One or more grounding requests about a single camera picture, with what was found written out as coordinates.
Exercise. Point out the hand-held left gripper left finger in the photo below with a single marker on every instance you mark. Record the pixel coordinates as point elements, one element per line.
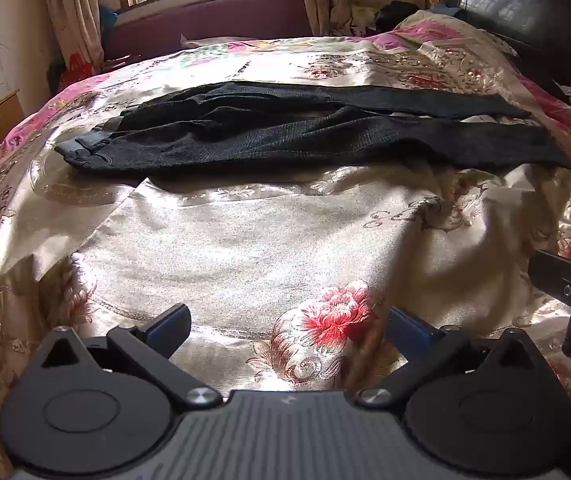
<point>170,329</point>

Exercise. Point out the blue plastic bag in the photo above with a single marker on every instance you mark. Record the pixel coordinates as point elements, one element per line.
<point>108,22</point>

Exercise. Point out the dark grey pants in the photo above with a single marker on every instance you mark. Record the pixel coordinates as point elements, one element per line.
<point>265,130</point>

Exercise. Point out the maroon padded bench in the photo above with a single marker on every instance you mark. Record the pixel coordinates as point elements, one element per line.
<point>215,15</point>

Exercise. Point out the red plastic bag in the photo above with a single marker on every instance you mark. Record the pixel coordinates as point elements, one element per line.
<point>78,67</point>

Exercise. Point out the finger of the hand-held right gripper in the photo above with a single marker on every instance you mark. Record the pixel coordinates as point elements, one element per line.
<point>565,280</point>

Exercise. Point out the dark wooden headboard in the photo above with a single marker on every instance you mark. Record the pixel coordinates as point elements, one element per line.
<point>515,0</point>

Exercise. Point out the dark clothes pile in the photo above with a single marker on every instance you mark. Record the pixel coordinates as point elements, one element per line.
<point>395,15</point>

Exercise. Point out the floral satin bedspread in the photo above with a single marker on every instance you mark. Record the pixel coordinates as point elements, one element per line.
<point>265,240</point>

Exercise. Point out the pale yellow cloth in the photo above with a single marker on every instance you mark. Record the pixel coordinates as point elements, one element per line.
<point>363,14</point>

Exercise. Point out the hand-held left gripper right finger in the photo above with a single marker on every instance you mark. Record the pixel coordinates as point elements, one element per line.
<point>408,331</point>

